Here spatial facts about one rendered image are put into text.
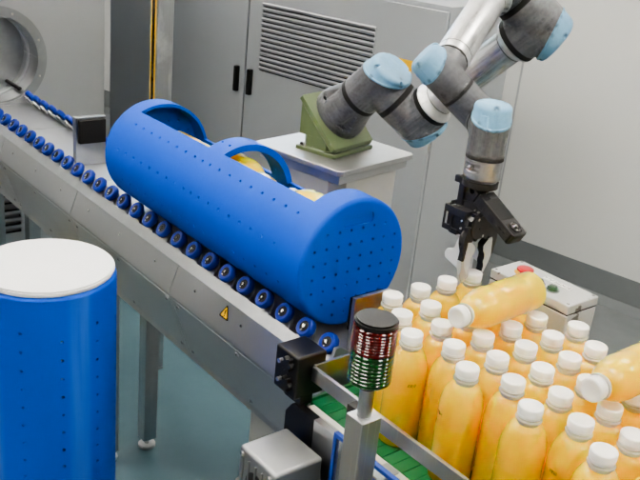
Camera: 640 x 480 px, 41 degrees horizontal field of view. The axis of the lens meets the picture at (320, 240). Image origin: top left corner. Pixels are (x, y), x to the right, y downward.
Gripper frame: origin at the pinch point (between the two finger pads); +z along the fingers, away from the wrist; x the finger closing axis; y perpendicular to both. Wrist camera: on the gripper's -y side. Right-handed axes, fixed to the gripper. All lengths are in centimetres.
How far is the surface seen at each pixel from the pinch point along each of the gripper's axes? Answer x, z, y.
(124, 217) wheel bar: 27, 18, 99
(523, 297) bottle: 9.4, -5.7, -19.5
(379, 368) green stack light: 53, -9, -29
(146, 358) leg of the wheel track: 11, 75, 115
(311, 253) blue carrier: 27.8, -2.9, 18.2
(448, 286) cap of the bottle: 8.7, -0.1, -1.5
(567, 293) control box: -12.5, 0.6, -14.5
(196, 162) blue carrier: 27, -8, 64
